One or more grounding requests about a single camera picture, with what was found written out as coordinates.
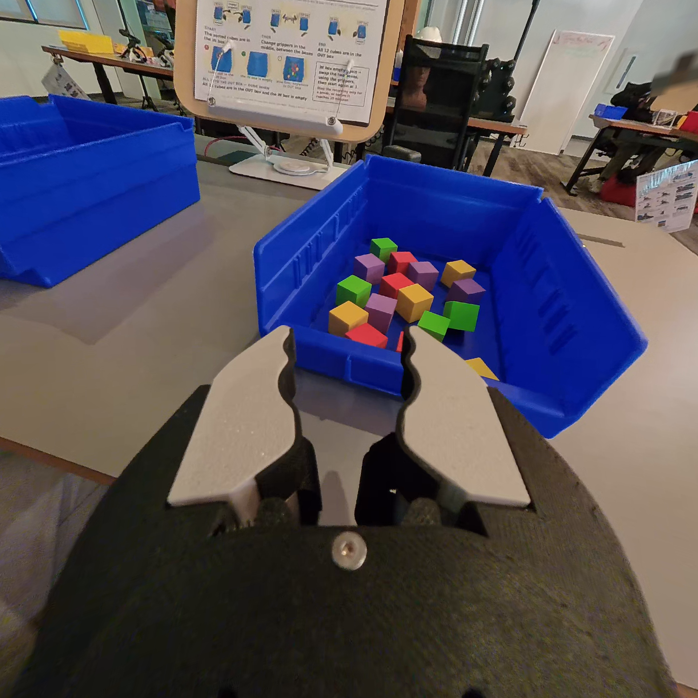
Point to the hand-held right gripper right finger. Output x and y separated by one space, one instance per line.
463 436

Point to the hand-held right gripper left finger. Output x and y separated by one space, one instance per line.
240 431

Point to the blue plastic bin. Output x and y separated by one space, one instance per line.
82 196
545 305

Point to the grey desk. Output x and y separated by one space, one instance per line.
136 354

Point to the background wooden desk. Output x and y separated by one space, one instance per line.
643 128
109 60

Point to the white stand base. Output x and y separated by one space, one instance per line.
256 163

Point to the small black device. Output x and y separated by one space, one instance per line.
403 152

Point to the red bag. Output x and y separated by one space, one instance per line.
619 191

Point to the black office chair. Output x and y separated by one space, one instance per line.
441 125

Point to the printed floor sign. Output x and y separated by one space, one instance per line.
668 196

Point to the brown mannequin head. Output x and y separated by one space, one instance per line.
417 84

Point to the white board panel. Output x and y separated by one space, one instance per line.
561 92

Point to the printed instruction sheet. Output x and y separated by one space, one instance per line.
289 54

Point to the instruction sheet on wooden board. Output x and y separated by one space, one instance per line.
395 54

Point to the yellow tray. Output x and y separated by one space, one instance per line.
87 41

